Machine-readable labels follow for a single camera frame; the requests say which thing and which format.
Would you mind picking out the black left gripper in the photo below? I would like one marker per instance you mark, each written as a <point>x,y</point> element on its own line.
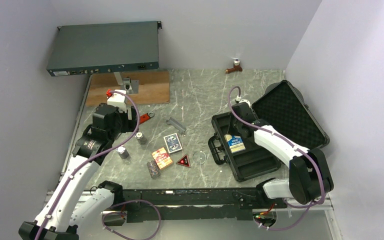
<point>130,125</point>

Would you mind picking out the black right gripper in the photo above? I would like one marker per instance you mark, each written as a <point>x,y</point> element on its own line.
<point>233,118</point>

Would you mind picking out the blue 10 chip stack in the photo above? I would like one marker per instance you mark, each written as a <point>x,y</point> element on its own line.
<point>140,137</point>

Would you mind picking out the black poker set case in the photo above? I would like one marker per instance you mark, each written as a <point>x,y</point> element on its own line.
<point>283,108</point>

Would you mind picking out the blue playing card deck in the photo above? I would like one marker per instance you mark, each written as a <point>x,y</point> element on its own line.
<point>173,143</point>

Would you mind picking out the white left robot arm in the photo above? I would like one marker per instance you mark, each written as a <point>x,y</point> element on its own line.
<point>60,218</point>

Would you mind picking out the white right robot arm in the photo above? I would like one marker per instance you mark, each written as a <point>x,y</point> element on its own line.
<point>305,183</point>

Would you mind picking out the blue texas holdem booklet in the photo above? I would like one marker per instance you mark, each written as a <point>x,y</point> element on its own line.
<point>235,143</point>

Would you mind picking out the purple 500 chip stack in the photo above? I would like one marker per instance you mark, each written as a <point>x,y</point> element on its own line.
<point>122,152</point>

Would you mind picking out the dark grey round disc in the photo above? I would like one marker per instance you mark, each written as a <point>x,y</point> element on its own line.
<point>271,87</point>

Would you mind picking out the grey metal stand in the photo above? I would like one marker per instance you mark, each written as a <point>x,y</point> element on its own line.
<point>126,83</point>

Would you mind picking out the brown bottle with cap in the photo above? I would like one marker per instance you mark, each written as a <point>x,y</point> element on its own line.
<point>236,67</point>

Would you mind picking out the brown wooden board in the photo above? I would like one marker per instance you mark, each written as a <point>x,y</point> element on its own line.
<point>153,87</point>

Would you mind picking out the clear round disc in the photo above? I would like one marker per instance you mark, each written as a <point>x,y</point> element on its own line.
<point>199,157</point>

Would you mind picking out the red playing card deck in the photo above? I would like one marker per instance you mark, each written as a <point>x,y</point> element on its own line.
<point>162,158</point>

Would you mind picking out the multicolour lying chip stack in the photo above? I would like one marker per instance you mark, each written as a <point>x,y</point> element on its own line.
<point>153,169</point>

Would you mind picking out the dark green rack server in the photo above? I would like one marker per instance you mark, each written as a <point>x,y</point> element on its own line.
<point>105,48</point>

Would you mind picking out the red triangular dealer button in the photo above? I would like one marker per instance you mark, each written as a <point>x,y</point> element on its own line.
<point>184,161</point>

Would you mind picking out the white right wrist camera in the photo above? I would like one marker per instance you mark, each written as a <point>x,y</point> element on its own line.
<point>239,100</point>

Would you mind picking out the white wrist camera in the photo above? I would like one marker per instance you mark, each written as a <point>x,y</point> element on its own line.
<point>116,99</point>
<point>239,100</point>

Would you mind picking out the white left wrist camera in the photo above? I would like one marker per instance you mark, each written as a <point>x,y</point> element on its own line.
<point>116,99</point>

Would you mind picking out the red handled adjustable wrench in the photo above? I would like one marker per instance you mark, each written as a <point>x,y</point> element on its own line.
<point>146,117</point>

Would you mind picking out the grey plastic bracket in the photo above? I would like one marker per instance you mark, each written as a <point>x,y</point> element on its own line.
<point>173,122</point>

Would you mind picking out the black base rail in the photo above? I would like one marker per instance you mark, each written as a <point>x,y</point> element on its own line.
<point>239,203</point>

